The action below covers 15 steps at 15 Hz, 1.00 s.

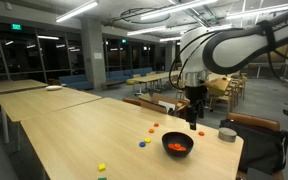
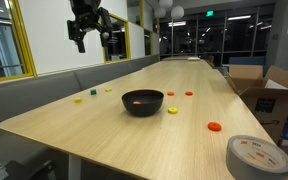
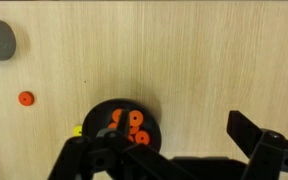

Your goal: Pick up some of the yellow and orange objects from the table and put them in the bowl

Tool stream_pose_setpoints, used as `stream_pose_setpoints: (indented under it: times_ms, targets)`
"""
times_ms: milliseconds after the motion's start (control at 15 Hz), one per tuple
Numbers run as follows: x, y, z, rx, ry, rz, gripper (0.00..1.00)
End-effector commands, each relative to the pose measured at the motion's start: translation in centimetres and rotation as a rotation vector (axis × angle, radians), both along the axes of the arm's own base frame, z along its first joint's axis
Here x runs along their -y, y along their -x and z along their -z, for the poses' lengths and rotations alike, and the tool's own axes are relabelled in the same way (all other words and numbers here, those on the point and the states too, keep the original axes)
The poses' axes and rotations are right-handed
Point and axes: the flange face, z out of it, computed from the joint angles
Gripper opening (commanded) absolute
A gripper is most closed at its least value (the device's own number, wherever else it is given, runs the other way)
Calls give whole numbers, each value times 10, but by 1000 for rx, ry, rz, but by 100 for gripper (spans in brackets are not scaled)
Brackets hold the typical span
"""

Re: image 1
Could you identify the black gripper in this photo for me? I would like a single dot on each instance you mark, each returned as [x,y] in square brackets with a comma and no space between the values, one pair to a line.
[195,95]

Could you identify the red-orange disc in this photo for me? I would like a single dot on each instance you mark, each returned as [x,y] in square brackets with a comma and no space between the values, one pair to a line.
[177,145]
[156,124]
[201,133]

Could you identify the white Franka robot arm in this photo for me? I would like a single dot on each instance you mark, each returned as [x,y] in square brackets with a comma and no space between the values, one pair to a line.
[237,46]

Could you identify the black bowl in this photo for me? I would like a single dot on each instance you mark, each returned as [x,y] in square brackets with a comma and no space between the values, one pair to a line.
[184,153]

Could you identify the brown wooden armchair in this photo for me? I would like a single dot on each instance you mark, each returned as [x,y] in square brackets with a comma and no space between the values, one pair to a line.
[180,106]

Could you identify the white paper sheet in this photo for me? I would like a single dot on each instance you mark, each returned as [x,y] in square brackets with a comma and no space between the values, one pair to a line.
[167,106]

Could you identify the grey tape roll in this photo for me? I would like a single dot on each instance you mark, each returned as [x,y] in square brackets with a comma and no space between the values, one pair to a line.
[227,135]

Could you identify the yellow disc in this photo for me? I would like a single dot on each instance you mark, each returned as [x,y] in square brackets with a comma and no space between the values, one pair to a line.
[147,140]

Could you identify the long wooden table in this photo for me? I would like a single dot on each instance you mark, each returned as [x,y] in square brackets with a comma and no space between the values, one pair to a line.
[154,77]

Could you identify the blue disc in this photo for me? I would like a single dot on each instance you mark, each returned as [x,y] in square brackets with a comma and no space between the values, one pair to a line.
[142,144]

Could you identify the concrete pillar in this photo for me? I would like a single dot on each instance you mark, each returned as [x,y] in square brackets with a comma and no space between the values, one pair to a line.
[170,56]
[93,66]

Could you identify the yellow pouf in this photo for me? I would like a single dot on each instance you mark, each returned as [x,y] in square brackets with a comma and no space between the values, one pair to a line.
[131,81]

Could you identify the black bag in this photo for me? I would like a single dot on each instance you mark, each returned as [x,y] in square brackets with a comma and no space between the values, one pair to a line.
[264,146]

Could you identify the blue sofa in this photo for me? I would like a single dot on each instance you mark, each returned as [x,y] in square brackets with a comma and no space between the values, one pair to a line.
[127,74]
[75,81]

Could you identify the wooden bench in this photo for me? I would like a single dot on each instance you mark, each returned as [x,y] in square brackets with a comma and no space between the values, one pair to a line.
[110,84]

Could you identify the small green sign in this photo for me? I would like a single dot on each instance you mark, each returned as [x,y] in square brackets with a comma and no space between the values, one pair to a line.
[124,41]

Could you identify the yellow cube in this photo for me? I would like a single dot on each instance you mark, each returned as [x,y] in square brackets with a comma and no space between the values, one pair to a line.
[101,167]

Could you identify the white paper notice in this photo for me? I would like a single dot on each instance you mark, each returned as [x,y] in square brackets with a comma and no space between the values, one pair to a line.
[98,55]

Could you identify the green cube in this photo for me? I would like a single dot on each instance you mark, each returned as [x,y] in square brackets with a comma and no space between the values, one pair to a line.
[101,179]

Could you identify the white plate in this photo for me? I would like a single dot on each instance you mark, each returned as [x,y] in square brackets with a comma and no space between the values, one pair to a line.
[54,88]

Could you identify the light wooden table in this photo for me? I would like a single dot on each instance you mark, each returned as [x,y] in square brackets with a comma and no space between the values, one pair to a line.
[44,101]
[10,86]

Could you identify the green exit sign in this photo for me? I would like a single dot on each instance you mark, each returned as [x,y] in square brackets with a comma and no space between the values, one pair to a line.
[16,26]

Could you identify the tan wrist camera mount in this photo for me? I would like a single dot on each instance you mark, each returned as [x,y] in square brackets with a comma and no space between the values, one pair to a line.
[220,85]

